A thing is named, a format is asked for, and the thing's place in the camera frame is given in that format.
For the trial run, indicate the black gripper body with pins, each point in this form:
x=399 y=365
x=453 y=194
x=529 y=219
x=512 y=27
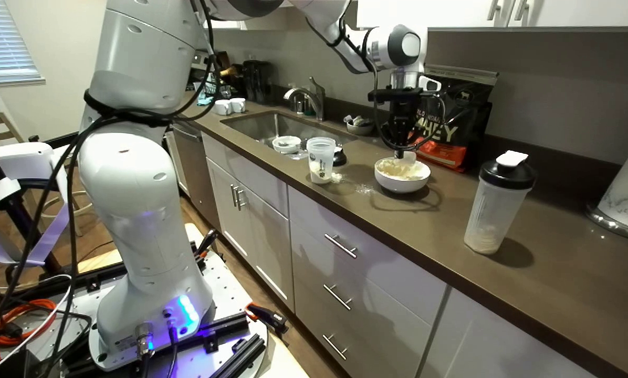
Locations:
x=401 y=119

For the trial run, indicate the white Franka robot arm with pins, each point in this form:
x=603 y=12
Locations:
x=136 y=210

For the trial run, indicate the white bowl with powder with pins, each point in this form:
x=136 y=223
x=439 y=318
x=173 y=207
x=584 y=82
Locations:
x=401 y=183

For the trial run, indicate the black whey protein bag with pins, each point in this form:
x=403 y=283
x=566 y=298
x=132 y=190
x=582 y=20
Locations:
x=467 y=134

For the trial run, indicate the black shaker lid white cap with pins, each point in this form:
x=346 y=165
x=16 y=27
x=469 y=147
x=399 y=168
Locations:
x=341 y=158

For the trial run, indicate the clear plastic deli container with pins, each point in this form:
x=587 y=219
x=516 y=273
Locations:
x=321 y=165

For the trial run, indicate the chrome kitchen faucet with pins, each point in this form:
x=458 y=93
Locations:
x=303 y=97

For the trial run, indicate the shaker bottle with black lid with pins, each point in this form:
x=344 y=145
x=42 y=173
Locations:
x=491 y=218

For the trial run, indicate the white dish in sink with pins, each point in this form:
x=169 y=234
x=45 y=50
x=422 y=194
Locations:
x=287 y=143

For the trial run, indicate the stainless steel sink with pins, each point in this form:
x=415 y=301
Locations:
x=256 y=127

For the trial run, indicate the black coffee maker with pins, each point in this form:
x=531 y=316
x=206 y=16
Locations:
x=256 y=80

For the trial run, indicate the white base cabinet run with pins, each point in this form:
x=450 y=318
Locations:
x=388 y=308

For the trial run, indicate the white mug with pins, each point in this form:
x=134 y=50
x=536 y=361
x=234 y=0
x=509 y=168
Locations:
x=222 y=109
x=238 y=105

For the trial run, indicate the dark dishwasher front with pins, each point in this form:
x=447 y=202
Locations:
x=189 y=168

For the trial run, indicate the metal robot mounting plate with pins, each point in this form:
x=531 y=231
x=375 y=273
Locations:
x=222 y=294

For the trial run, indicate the black clamp bar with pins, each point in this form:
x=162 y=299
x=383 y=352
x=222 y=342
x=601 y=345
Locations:
x=240 y=358
x=222 y=327

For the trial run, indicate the black tripod leg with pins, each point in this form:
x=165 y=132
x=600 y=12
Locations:
x=16 y=207

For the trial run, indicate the white window blind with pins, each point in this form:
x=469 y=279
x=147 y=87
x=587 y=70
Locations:
x=5 y=39

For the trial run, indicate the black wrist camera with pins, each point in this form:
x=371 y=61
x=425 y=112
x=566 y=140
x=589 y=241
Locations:
x=398 y=96

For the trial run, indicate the white upper wall cabinet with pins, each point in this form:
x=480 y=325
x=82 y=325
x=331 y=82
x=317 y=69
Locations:
x=467 y=13

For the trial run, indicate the white curved frame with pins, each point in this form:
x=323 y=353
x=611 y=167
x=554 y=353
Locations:
x=19 y=158

